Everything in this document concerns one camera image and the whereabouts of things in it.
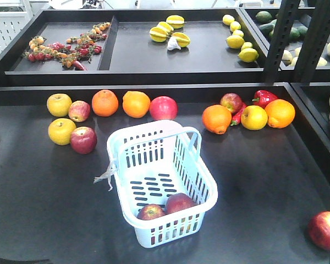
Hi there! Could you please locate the orange middle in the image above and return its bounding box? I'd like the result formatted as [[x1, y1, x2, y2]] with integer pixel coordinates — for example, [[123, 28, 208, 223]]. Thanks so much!
[[202, 104, 232, 135]]

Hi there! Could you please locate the yellow round fruit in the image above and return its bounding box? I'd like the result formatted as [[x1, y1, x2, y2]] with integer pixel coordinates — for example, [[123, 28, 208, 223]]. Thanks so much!
[[241, 105, 268, 130]]

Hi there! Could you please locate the small red apple rear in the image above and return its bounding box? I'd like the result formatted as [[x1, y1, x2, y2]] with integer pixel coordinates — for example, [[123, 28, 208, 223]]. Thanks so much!
[[68, 100, 91, 123]]

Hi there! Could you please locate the red apple small middle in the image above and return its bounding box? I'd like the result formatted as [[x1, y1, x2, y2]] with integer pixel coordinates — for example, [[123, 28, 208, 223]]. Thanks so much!
[[219, 93, 243, 115]]

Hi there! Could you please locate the orange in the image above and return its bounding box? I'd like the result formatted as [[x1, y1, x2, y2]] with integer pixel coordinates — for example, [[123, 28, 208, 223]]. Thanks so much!
[[265, 99, 295, 129], [123, 91, 151, 118], [92, 90, 119, 117], [202, 104, 232, 135]]

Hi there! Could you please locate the white garlic bulb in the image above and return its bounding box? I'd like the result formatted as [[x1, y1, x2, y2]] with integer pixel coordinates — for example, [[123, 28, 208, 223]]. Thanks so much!
[[167, 36, 182, 51]]

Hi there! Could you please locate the black wooden display stand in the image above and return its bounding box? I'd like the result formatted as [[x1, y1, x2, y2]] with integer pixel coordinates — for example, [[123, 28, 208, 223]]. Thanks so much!
[[0, 2, 330, 263]]

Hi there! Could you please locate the yellow apple front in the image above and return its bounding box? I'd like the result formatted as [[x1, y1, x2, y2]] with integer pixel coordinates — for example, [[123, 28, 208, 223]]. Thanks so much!
[[48, 118, 76, 146]]

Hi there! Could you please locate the red bell pepper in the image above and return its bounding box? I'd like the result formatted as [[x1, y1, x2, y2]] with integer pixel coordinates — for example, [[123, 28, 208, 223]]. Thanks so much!
[[252, 90, 278, 108]]

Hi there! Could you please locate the light blue plastic basket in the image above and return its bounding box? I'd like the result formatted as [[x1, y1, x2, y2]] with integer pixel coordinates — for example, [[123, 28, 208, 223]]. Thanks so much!
[[95, 120, 218, 248]]

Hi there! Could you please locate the orange right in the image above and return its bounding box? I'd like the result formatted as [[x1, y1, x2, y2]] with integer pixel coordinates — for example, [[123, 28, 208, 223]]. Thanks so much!
[[265, 99, 295, 129]]

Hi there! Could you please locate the orange left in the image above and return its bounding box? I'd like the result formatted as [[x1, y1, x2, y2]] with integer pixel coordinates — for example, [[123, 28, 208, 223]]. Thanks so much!
[[92, 90, 119, 117]]

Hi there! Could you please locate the yellow apple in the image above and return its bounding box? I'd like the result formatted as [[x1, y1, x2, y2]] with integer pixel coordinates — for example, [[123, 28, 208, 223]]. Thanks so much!
[[46, 93, 72, 117], [48, 118, 76, 146]]

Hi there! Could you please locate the red apple beside oranges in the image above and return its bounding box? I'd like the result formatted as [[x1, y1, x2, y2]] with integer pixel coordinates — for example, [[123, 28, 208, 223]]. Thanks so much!
[[149, 96, 178, 120]]

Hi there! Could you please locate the yellow apple rear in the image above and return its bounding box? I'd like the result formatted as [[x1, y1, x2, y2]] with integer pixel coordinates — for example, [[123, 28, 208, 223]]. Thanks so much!
[[46, 93, 72, 117]]

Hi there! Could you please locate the dark red apple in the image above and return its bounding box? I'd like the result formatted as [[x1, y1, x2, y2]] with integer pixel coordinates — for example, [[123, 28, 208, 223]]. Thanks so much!
[[70, 126, 97, 155]]

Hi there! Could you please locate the red chili pepper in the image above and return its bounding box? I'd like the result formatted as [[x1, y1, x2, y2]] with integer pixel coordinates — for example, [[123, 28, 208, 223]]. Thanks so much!
[[230, 103, 247, 126]]

